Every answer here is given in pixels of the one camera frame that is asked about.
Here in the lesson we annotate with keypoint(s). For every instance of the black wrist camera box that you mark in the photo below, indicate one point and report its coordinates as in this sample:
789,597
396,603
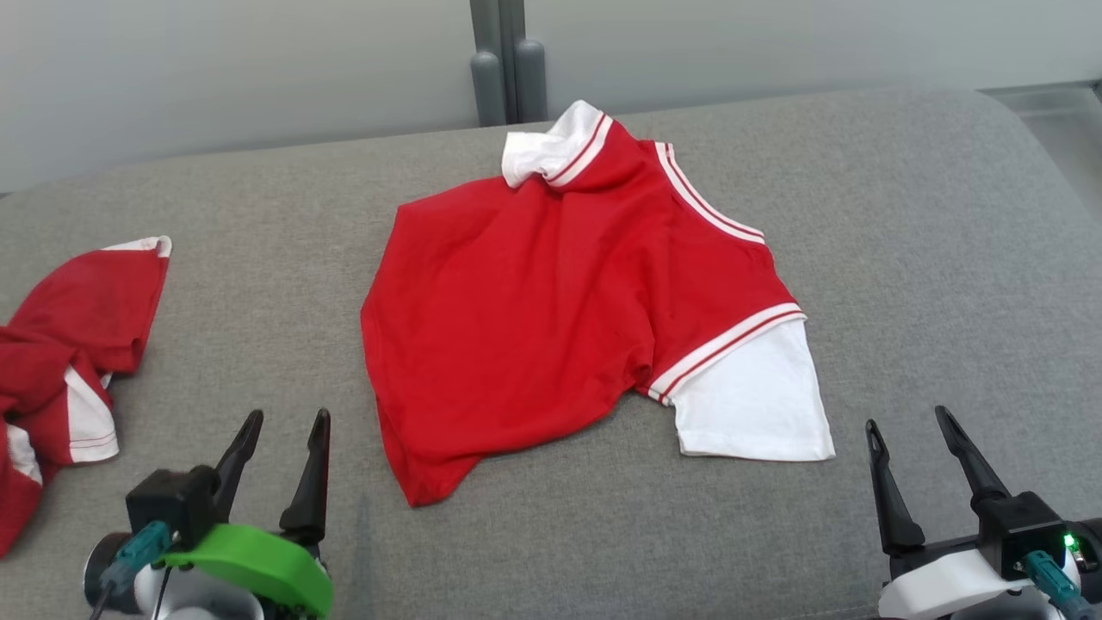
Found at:
172,504
1020,530

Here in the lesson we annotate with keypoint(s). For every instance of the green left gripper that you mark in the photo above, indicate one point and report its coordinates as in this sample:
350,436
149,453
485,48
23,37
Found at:
267,564

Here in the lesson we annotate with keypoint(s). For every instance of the grey fabric sofa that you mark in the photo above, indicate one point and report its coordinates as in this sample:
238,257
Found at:
603,534

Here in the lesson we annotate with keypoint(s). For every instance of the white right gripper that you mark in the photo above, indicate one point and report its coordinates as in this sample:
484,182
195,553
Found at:
938,585

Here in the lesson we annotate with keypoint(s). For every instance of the grey vertical partition frame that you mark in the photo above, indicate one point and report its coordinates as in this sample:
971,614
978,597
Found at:
510,52

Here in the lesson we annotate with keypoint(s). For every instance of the grey rounded cylinder post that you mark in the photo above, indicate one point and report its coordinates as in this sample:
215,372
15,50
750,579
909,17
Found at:
532,82
488,90

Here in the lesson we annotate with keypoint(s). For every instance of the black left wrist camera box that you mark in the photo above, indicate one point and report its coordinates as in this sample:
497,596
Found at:
172,504

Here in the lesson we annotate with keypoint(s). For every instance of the red shorts white side stripe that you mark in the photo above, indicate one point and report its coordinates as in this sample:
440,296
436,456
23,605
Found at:
86,310

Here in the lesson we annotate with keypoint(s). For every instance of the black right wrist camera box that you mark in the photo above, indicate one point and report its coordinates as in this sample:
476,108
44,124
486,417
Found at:
1020,530

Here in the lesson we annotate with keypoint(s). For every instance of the red Bulls basketball jersey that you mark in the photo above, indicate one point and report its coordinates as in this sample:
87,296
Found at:
516,327

